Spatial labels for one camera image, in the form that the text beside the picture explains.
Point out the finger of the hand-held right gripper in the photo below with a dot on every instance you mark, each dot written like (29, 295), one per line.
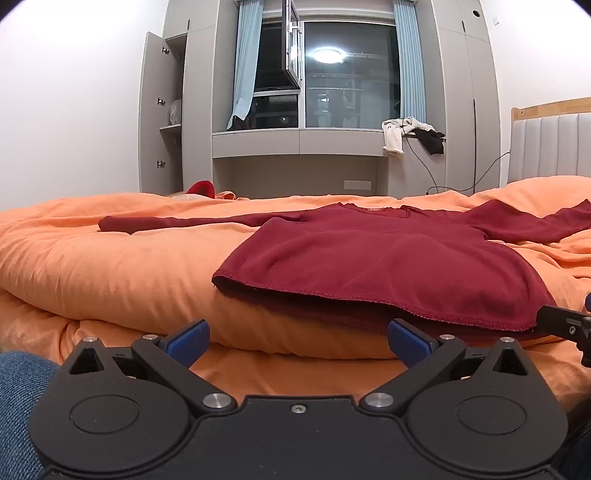
(588, 302)
(561, 322)

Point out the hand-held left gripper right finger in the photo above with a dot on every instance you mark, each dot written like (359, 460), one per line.
(408, 344)

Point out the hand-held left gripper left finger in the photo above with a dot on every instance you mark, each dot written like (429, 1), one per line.
(189, 341)

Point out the dark red sweater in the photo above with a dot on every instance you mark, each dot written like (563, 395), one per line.
(369, 258)

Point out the orange blanket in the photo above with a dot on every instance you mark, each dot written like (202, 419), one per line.
(115, 277)

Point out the pink cloth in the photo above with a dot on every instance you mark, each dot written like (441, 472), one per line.
(182, 197)

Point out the small orange cloth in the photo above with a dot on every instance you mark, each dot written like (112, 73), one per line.
(226, 195)

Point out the red plush item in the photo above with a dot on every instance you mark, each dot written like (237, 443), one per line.
(201, 189)

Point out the grey padded wooden headboard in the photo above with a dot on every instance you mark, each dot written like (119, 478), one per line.
(549, 147)

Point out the person's trouser leg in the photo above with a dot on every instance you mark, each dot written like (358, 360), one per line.
(23, 406)

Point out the black garment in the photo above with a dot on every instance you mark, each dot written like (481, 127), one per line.
(431, 141)

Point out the white garment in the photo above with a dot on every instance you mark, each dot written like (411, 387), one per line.
(392, 138)

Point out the grey window ledge cabinet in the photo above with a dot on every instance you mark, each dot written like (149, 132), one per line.
(277, 143)

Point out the grey built-in wardrobe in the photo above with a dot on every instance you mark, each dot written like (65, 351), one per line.
(466, 115)

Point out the dark object on sill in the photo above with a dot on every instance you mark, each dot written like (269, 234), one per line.
(240, 123)

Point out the white plastic bag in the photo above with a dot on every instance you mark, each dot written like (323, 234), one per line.
(175, 113)

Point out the grey wardrobe door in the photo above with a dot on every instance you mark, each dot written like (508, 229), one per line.
(150, 115)

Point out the large window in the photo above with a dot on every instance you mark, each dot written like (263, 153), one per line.
(351, 92)

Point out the light blue curtain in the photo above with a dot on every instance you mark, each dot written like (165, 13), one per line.
(244, 69)
(411, 69)

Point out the open window sash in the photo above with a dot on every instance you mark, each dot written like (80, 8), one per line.
(292, 50)

